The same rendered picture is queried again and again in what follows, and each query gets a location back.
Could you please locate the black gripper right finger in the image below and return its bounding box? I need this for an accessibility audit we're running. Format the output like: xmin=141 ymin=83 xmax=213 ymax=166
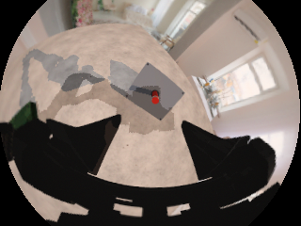
xmin=181 ymin=121 xmax=251 ymax=181

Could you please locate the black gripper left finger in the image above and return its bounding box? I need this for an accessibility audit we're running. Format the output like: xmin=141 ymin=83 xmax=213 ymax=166
xmin=46 ymin=114 xmax=121 ymax=176

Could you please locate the red peg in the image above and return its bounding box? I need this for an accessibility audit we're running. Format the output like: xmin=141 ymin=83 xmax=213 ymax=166
xmin=151 ymin=91 xmax=159 ymax=105

